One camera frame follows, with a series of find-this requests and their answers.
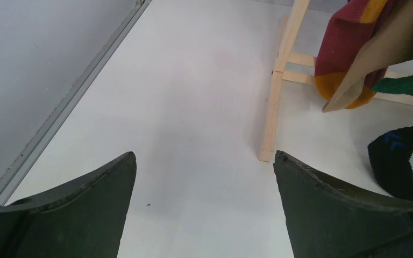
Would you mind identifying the wooden rack frame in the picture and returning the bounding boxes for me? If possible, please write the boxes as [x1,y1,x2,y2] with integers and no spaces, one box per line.
[258,1,413,162]

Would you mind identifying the black sock with white patch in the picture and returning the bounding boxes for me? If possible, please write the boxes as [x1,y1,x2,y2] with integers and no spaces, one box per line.
[367,126,413,201]

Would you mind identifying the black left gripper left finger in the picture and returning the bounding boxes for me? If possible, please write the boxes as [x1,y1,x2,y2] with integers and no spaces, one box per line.
[0,152,137,257]

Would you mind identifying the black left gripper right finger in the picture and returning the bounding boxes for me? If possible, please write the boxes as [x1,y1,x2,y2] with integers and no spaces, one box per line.
[274,151,413,257]

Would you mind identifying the beige sock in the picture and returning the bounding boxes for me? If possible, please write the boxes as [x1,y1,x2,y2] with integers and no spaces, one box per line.
[322,1,413,112]

